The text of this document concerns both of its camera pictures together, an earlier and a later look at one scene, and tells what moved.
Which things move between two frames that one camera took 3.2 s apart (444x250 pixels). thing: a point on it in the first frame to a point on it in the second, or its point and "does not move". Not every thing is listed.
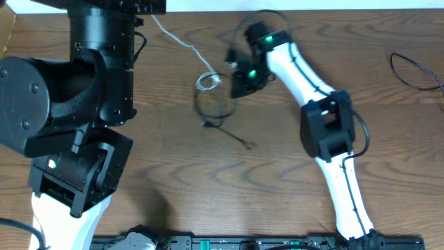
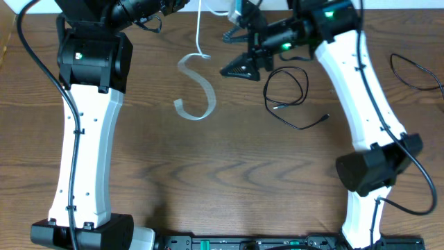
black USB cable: x=216 y=116 to x=289 y=104
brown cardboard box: x=7 y=17 does not move
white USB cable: x=216 y=78 to x=195 y=78
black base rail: x=267 y=242 does not move
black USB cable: x=419 y=65 does not move
